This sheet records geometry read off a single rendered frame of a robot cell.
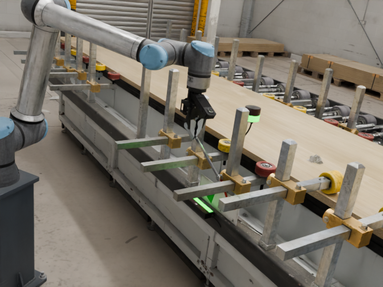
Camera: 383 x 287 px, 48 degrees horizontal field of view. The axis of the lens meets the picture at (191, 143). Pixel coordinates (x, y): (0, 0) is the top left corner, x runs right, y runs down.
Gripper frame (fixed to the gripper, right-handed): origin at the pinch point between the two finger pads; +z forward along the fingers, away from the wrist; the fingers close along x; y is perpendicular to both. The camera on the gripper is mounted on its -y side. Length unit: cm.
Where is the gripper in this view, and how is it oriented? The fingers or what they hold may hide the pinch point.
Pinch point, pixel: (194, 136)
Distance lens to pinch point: 171.3
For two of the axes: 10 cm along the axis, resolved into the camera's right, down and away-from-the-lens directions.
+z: -1.2, 9.2, 3.6
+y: -5.4, -3.7, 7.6
